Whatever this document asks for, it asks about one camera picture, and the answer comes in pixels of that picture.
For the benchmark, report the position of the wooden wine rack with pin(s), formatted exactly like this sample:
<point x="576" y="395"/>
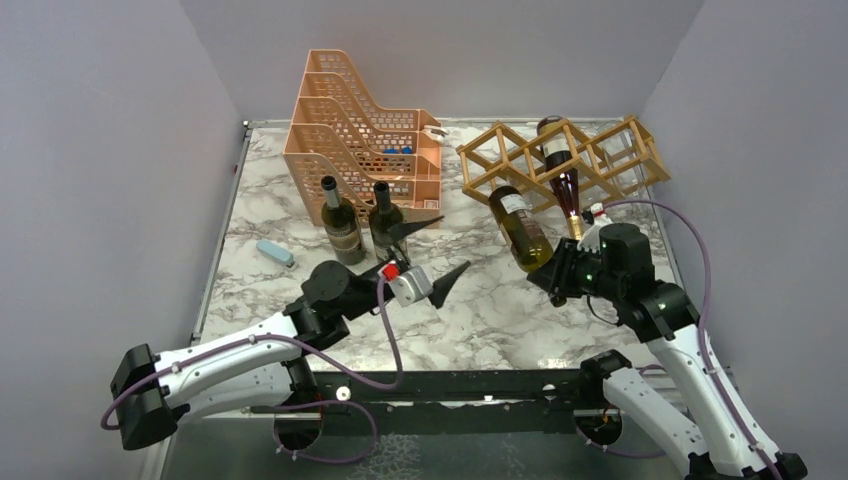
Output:
<point x="614" y="160"/>

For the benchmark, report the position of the peach plastic file organizer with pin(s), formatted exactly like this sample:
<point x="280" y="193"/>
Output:
<point x="338" y="129"/>

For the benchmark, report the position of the dark bottle brown label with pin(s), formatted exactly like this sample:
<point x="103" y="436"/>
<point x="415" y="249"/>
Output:
<point x="341" y="224"/>

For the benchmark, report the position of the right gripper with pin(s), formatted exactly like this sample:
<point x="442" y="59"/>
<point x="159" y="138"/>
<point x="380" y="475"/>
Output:
<point x="556" y="275"/>

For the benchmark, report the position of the green bottle silver cap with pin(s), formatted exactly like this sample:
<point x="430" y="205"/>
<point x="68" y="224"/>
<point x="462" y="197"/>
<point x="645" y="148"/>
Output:
<point x="528" y="243"/>

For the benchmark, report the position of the dark green wine bottle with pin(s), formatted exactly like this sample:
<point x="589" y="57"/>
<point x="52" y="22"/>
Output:
<point x="382" y="217"/>

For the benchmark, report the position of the light blue eraser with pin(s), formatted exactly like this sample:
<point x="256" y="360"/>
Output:
<point x="276" y="253"/>

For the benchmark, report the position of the red bottle gold cap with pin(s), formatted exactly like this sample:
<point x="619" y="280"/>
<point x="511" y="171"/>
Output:
<point x="565" y="186"/>

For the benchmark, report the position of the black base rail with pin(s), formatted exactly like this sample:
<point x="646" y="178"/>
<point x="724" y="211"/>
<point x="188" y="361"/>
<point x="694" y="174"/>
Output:
<point x="550" y="401"/>

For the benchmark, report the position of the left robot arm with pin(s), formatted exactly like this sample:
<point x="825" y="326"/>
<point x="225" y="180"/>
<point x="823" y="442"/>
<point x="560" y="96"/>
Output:
<point x="264" y="365"/>

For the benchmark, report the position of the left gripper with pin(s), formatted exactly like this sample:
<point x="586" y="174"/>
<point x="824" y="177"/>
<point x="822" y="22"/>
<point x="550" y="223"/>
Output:
<point x="442" y="286"/>

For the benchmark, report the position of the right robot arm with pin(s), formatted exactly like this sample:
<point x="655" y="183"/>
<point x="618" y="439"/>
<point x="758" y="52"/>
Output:
<point x="717" y="438"/>

